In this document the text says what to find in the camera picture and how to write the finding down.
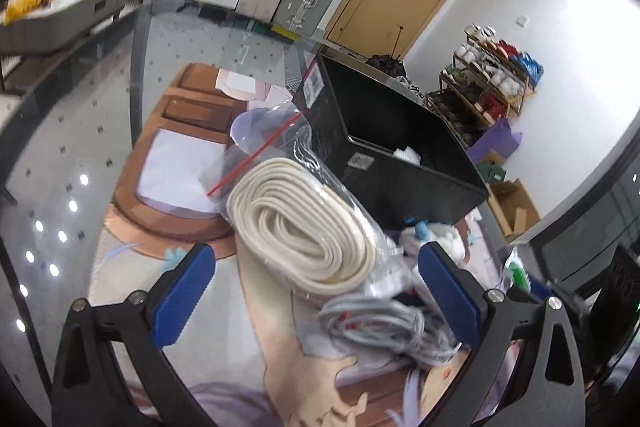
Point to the yellow bag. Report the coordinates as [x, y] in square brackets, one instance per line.
[18, 9]

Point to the open cardboard box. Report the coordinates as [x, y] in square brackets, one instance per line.
[513, 209]

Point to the purple bag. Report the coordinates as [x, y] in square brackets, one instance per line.
[500, 138]

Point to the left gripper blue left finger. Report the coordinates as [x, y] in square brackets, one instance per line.
[88, 387]

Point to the white plush toy blue spot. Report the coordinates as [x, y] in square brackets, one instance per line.
[446, 236]

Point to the green packaged item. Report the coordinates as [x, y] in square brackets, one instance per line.
[516, 271]

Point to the pile of shoes on floor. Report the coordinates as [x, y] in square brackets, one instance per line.
[391, 66]

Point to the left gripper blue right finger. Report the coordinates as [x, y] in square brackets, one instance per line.
[546, 386]

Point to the wooden shoe rack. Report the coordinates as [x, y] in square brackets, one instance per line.
[486, 84]

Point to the anime printed table mat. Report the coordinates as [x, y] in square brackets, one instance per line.
[314, 317]

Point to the black cardboard storage box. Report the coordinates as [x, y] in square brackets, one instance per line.
[396, 157]

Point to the grey coffee table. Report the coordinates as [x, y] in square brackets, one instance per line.
[33, 45]

